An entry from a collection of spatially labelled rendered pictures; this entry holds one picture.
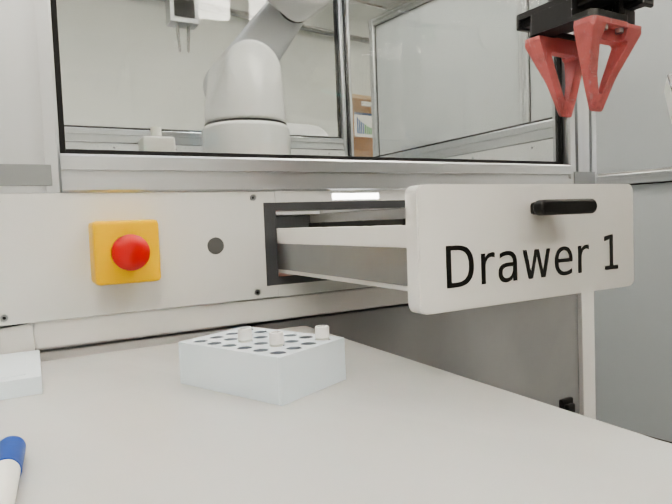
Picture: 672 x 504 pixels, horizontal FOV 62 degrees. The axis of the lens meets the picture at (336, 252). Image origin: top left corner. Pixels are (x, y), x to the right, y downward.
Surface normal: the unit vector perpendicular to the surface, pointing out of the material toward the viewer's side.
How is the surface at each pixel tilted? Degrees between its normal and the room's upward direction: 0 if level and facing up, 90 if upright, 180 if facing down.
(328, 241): 90
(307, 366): 90
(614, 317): 90
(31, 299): 90
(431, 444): 0
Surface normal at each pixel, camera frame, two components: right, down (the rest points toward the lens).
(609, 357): -0.80, 0.07
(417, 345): 0.48, 0.03
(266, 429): -0.04, -1.00
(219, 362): -0.61, 0.07
